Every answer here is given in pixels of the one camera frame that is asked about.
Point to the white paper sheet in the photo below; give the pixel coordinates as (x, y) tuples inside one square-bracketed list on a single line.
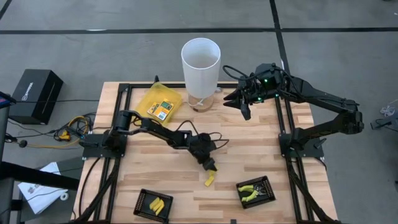
[(40, 199)]

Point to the yellow rectangular eraser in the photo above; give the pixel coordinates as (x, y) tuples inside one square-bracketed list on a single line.
[(161, 208), (157, 206), (209, 182), (153, 203), (212, 173)]

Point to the black device red blue screen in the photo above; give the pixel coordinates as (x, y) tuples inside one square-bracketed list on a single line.
[(4, 101)]

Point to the grey floor device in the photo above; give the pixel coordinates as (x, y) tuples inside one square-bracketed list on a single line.
[(385, 124)]

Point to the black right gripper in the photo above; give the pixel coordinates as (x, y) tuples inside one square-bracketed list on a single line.
[(253, 93)]

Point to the black aluminium table frame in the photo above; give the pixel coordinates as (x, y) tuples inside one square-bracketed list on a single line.
[(140, 85)]

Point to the yellow green crayon box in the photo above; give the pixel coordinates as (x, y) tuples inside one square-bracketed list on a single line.
[(164, 109), (151, 109)]

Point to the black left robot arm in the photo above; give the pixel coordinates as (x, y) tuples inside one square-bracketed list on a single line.
[(161, 132)]

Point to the black round plug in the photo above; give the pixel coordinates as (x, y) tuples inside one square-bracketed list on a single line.
[(22, 143)]

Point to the black furniture bar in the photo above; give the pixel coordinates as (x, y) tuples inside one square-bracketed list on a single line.
[(37, 178)]

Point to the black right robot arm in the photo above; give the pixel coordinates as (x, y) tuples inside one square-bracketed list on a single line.
[(323, 98)]

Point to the white tape roll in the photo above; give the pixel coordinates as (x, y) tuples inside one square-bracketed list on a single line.
[(61, 196)]

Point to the black cardboard box white logo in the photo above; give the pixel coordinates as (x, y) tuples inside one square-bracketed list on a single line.
[(34, 93)]

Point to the white shade wooden lamp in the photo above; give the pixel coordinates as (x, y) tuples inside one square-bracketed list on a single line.
[(200, 77)]

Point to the yellow translucent plastic bin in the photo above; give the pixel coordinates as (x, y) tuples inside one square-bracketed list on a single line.
[(143, 112)]

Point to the black perforated plastic tray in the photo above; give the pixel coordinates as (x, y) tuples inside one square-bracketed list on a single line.
[(265, 199), (140, 202)]

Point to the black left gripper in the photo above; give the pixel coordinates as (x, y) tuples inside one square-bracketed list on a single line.
[(203, 147)]

